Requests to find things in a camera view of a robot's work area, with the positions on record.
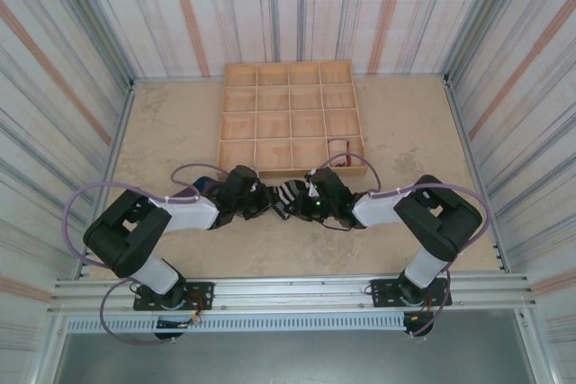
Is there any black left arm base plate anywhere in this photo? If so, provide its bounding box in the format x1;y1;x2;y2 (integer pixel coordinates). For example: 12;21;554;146
133;281;215;312

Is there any aluminium enclosure frame post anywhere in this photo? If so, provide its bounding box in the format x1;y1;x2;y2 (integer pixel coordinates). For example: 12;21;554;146
443;73;512;273
74;80;137;280

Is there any slotted grey cable duct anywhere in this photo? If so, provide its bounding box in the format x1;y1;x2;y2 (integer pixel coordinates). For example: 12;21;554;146
66;314;406;335

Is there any aluminium mounting rail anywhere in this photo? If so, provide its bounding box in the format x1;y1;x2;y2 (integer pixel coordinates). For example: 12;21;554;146
47;272;539;313

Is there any beige sock with red toe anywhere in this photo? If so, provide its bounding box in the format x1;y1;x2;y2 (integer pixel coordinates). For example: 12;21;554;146
327;138;353;168

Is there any black white striped sock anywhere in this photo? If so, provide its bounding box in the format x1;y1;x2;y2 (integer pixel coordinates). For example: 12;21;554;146
265;179;316;222

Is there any wooden sixteen-compartment tray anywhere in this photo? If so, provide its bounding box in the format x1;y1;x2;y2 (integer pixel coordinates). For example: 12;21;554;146
215;60;368;179

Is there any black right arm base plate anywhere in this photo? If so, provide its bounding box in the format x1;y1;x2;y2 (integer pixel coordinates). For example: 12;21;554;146
369;278;453;308

